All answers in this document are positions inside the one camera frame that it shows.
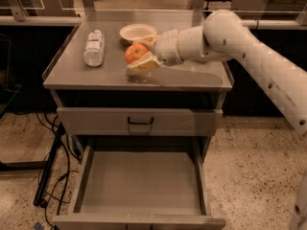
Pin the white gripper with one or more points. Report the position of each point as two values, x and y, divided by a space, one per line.
167 47

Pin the orange fruit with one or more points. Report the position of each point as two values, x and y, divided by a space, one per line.
135 52

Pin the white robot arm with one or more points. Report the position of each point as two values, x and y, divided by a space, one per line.
223 35

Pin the grey drawer cabinet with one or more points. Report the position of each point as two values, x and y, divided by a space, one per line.
190 85

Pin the closed grey top drawer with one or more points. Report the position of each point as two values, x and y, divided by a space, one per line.
113 121

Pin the open grey middle drawer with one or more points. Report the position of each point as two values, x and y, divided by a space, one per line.
140 190

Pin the white paper bowl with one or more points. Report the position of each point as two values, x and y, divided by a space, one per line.
134 32

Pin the clear plastic water bottle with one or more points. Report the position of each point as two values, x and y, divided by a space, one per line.
94 51

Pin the black metal stand leg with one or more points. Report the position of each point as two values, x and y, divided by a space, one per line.
42 185

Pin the black drawer handle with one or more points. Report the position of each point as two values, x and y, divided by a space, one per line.
140 123

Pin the white horizontal rail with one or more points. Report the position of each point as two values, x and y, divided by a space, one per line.
72 21

